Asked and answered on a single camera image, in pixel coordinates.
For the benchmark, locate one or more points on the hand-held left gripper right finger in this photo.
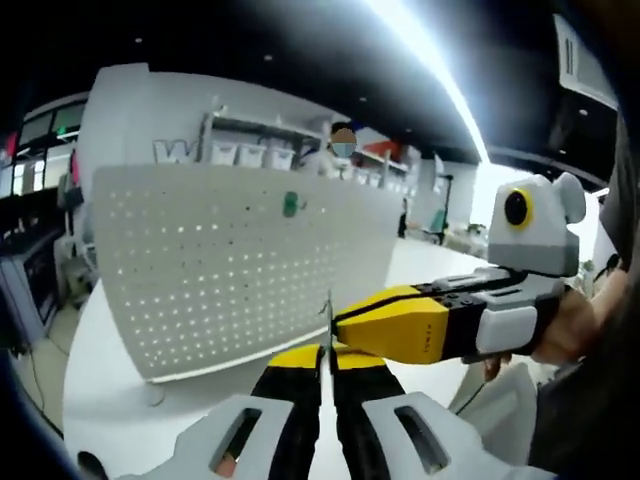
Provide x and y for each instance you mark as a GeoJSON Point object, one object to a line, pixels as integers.
{"type": "Point", "coordinates": [370, 410]}

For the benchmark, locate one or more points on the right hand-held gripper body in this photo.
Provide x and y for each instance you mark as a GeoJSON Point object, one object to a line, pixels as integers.
{"type": "Point", "coordinates": [540, 235]}

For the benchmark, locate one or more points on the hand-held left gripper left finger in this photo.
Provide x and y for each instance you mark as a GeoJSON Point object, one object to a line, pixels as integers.
{"type": "Point", "coordinates": [280, 400]}

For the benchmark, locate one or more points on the thin metal pin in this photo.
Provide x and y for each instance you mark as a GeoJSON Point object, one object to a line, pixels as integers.
{"type": "Point", "coordinates": [328, 330]}

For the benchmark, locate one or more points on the white perforated mounting plate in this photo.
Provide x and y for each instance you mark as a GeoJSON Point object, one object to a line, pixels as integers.
{"type": "Point", "coordinates": [200, 260]}

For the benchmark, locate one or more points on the green hook assembly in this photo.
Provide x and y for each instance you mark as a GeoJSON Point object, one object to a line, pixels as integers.
{"type": "Point", "coordinates": [289, 205]}

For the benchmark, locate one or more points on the person's left hand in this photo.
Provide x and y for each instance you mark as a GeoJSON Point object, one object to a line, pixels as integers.
{"type": "Point", "coordinates": [226, 461]}

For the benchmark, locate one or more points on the person's right hand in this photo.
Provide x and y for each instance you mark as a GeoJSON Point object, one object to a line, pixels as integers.
{"type": "Point", "coordinates": [570, 330]}

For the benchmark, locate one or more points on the black upright stand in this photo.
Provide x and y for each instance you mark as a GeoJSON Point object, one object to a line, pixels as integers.
{"type": "Point", "coordinates": [441, 220]}

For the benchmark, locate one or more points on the person's dark clothing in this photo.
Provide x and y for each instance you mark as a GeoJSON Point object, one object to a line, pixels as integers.
{"type": "Point", "coordinates": [590, 410]}

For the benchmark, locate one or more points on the ceiling air vent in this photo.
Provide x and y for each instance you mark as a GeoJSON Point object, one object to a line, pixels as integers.
{"type": "Point", "coordinates": [582, 55]}

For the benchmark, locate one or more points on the ceiling light strip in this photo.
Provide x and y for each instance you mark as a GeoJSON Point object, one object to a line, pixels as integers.
{"type": "Point", "coordinates": [430, 60]}

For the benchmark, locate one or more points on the white storage bin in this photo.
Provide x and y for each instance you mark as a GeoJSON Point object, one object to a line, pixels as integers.
{"type": "Point", "coordinates": [281, 157]}
{"type": "Point", "coordinates": [223, 154]}
{"type": "Point", "coordinates": [251, 155]}

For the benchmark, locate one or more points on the metal shelf rack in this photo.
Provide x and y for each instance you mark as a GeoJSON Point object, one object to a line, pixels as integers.
{"type": "Point", "coordinates": [250, 125]}

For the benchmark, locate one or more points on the grey equipment cabinet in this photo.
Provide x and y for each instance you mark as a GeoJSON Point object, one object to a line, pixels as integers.
{"type": "Point", "coordinates": [30, 280]}

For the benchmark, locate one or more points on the white display partition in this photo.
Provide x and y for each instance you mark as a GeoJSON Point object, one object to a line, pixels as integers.
{"type": "Point", "coordinates": [130, 115]}

